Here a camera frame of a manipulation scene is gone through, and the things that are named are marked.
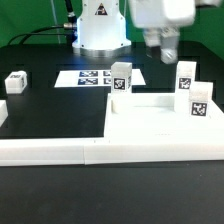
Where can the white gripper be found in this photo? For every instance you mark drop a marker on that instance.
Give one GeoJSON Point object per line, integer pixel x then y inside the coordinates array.
{"type": "Point", "coordinates": [155, 14]}

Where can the white square table top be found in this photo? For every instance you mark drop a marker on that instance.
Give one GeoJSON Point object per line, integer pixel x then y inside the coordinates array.
{"type": "Point", "coordinates": [141, 115]}

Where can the white sheet with tags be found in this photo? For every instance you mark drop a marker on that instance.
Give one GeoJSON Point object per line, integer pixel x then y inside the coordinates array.
{"type": "Point", "coordinates": [83, 78]}

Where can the white U-shaped fence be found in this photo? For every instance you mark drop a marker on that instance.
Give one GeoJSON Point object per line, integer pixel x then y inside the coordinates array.
{"type": "Point", "coordinates": [106, 150]}

